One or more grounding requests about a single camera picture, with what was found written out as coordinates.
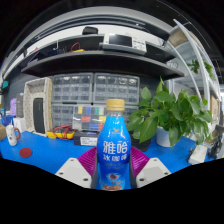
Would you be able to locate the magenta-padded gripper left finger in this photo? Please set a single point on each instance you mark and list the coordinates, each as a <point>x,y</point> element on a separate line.
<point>71,171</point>

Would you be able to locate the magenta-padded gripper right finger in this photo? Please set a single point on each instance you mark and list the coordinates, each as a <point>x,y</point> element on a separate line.
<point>153,170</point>

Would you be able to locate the blue drink bottle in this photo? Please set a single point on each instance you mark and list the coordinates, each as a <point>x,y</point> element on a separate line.
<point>113,150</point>

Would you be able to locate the plain black box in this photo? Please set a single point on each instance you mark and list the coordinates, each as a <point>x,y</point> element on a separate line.
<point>141,146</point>

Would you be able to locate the black box, white label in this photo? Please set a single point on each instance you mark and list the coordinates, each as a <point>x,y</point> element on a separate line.
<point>86,138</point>

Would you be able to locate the white adapter block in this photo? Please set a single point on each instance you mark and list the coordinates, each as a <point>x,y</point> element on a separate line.
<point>197,155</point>

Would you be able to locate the flat round red coaster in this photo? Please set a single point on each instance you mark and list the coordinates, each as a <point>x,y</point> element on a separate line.
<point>25,153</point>

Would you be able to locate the clear organiser box, coloured parts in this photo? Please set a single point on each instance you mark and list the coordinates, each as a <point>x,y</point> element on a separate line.
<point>88,119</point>

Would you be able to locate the green potted plant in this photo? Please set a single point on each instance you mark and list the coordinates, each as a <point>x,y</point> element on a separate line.
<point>166,113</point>

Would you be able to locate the black stand device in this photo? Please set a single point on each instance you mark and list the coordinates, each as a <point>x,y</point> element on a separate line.
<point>216,143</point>

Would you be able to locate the small white box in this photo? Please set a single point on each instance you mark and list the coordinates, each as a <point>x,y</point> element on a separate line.
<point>20,125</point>

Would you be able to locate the beige perforated tray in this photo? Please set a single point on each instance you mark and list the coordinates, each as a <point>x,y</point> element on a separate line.
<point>28,106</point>

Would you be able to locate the blue carton box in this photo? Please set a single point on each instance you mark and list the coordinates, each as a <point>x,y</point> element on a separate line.
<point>6,120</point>

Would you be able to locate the dark grey flat box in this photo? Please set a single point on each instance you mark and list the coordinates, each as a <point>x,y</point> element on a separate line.
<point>20,105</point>

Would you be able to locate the white shelf unit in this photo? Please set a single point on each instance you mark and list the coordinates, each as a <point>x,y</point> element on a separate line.
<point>203,73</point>

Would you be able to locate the teal bin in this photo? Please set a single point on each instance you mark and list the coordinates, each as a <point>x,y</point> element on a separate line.
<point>4,85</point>

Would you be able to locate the yellow meter with red leads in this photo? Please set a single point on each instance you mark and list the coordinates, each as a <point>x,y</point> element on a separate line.
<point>77,49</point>

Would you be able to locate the grey oscilloscope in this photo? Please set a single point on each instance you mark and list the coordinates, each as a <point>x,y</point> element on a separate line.
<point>125,43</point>

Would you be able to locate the black pouch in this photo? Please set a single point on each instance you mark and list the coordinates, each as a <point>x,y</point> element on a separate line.
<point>90,30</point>

